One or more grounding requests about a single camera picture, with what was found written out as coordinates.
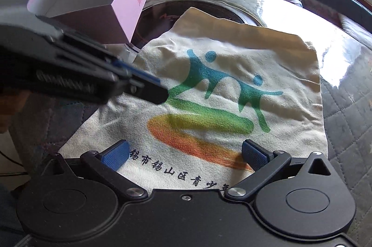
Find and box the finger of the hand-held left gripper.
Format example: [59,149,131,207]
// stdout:
[115,76,169,104]
[62,31,162,85]

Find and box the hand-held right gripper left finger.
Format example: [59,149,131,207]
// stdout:
[48,139,148,201]

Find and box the round black induction cooktop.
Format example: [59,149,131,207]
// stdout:
[132,0,260,51]

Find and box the beige canvas shopping bag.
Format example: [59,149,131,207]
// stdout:
[58,6,329,198]

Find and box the grey quilted table cover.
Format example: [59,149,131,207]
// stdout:
[12,0,372,247]

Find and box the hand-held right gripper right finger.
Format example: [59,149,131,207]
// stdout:
[227,139,331,201]

